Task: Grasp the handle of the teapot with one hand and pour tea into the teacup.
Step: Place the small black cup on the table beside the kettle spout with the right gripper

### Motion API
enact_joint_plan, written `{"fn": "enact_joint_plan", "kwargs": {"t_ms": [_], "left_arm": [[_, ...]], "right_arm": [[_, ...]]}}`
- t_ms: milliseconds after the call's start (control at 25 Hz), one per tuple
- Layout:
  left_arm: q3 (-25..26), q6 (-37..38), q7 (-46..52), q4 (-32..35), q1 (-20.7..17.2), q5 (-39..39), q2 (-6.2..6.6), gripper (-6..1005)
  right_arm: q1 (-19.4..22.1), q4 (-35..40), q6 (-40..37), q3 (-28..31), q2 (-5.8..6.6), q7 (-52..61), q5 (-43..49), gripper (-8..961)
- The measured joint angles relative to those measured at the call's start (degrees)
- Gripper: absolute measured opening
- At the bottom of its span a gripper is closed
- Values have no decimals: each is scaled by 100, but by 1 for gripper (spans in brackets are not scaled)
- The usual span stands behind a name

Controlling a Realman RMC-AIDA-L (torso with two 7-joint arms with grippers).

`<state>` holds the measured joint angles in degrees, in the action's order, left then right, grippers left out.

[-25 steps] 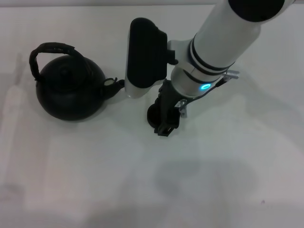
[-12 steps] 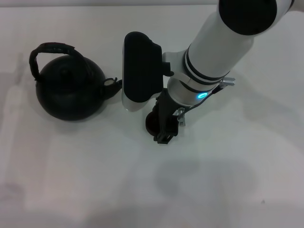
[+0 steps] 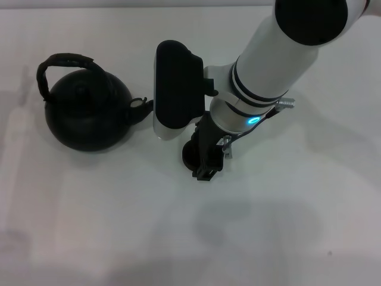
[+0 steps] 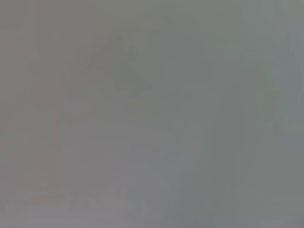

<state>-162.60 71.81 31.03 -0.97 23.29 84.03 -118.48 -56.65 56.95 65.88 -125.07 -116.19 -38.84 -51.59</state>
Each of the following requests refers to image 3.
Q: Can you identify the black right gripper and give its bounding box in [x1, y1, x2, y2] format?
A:
[189, 111, 224, 182]

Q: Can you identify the small silver gripper connector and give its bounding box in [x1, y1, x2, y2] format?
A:
[221, 135, 235, 159]

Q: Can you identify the black round teapot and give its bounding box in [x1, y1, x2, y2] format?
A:
[36, 52, 155, 152]

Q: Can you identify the small dark teacup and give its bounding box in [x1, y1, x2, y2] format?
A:
[182, 141, 201, 169]

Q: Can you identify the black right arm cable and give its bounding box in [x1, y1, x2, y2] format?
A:
[228, 107, 279, 147]

